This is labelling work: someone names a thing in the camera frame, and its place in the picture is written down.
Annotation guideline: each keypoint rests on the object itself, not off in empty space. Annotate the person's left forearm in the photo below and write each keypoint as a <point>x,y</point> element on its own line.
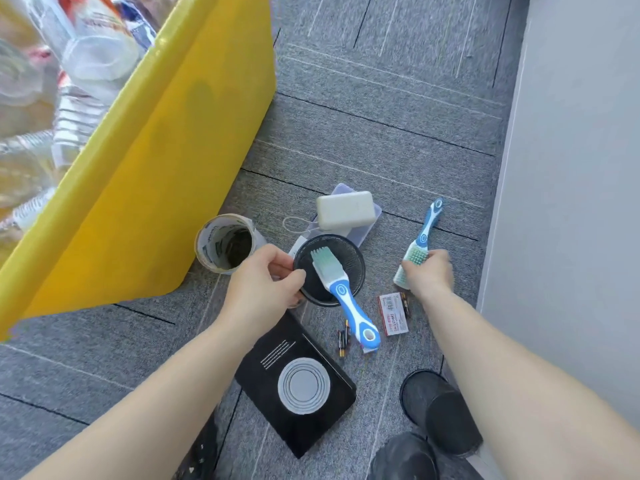
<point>140,409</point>

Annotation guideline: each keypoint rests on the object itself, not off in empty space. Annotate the white charger cube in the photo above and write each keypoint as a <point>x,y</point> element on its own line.
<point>299,246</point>

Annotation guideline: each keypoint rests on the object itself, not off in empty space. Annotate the white paper tape roll cup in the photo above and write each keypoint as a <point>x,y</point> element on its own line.
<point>202,244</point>

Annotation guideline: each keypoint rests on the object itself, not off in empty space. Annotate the white power bank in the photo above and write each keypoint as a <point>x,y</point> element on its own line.
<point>345,209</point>

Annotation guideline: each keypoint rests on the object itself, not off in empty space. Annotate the person's left black shoe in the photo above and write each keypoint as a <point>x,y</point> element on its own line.
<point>200,454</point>

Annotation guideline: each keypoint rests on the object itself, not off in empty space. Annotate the black notebook white circle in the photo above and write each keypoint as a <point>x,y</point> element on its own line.
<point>260,374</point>

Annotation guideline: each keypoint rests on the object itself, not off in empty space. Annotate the blue white toothbrush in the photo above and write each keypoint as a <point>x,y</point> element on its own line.
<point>427,227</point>
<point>350,304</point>

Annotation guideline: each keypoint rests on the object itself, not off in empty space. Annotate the person's right black shoe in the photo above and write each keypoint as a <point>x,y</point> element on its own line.
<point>400,459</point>

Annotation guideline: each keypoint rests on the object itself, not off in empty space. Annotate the person's black shoe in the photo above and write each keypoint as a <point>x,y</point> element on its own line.
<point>200,454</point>
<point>400,459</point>

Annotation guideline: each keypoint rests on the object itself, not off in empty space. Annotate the red white eraser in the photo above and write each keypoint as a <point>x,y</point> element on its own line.
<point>395,322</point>

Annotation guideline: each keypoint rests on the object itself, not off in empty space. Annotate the yellow plastic bin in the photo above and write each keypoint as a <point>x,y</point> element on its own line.
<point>175,169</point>

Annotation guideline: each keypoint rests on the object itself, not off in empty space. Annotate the person's right forearm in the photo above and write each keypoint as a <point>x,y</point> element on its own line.
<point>525,394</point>

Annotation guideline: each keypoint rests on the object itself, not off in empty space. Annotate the clear tape roll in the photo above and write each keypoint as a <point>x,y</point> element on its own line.
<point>264,240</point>
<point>257,234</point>

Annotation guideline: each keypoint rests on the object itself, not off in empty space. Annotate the clear compartment box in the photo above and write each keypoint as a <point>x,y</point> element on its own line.
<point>367,233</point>

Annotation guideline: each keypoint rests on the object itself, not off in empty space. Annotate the person's right hand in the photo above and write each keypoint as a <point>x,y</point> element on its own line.
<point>430,277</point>

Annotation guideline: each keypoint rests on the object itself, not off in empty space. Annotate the cluster of discarded bottles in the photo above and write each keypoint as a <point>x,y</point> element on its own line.
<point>75,69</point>

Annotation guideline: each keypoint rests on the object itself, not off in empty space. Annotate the black mesh pen holder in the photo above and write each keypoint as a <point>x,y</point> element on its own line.
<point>350,259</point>
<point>450,419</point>

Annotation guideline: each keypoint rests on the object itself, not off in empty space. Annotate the person's left hand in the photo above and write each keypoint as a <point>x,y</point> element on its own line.
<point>260,289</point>

